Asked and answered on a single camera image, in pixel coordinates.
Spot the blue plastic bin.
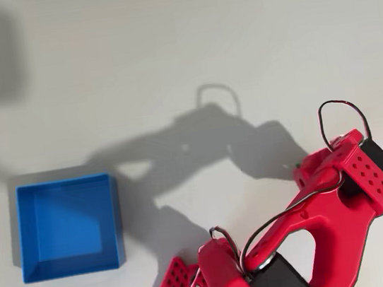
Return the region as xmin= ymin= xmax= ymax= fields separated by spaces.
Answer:
xmin=9 ymin=170 xmax=130 ymax=285

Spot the thin servo wire loop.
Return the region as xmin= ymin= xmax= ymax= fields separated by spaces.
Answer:
xmin=316 ymin=95 xmax=374 ymax=154

